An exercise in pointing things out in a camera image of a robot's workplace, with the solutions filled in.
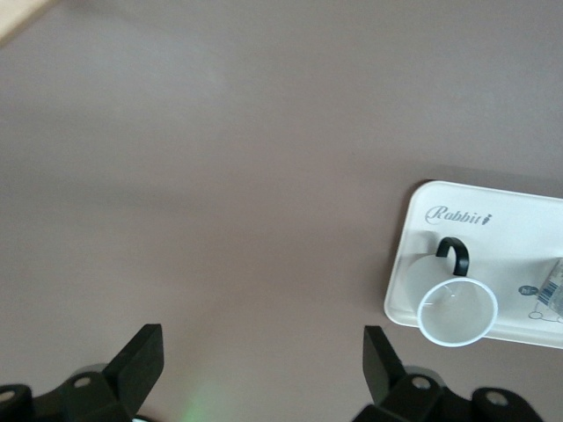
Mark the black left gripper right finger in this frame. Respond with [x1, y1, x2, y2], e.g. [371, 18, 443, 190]
[354, 324, 546, 422]

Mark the white cup with black handle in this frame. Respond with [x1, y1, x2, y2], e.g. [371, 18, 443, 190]
[408, 236, 499, 348]

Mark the cream plastic tray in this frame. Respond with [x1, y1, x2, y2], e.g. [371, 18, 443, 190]
[383, 178, 563, 351]

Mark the blue milk carton green cap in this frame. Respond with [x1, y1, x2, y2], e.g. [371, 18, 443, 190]
[537, 257, 563, 321]

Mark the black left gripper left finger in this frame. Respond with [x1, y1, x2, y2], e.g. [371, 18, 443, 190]
[0, 324, 165, 422]

